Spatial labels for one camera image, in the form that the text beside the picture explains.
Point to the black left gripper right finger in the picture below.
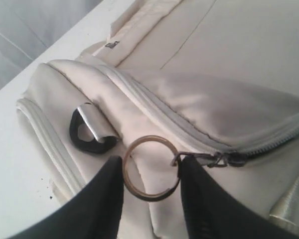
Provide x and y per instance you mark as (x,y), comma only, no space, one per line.
(211,213)

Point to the white curtain backdrop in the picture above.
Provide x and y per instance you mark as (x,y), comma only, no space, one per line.
(29,27)

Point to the cream duffel bag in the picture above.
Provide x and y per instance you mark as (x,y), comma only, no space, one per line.
(214,79)

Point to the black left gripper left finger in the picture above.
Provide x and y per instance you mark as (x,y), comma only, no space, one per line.
(94,213)

